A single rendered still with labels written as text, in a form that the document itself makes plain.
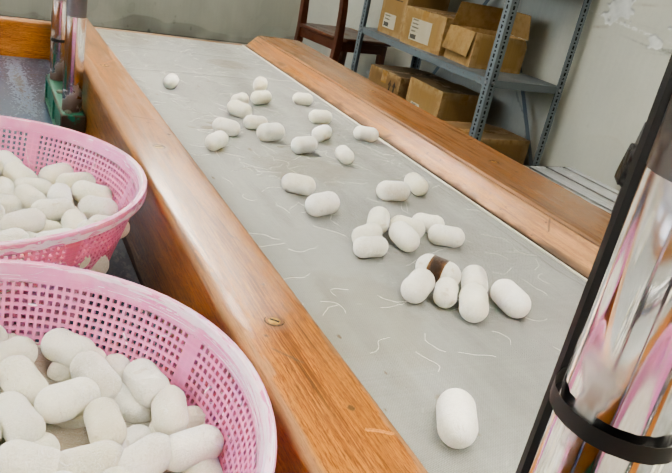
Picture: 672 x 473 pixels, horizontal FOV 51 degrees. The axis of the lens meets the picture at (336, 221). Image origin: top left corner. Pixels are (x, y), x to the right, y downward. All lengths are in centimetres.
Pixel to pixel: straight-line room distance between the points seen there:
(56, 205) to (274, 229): 17
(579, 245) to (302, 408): 40
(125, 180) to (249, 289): 21
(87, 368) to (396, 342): 19
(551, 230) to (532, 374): 25
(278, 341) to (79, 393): 11
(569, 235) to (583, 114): 251
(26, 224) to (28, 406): 21
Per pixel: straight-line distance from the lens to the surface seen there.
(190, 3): 513
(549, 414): 17
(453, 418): 38
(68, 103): 92
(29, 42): 136
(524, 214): 73
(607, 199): 123
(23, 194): 60
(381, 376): 43
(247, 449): 34
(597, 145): 314
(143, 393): 39
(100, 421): 36
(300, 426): 34
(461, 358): 47
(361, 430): 35
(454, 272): 54
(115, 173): 63
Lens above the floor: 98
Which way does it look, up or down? 22 degrees down
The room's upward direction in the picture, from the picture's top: 12 degrees clockwise
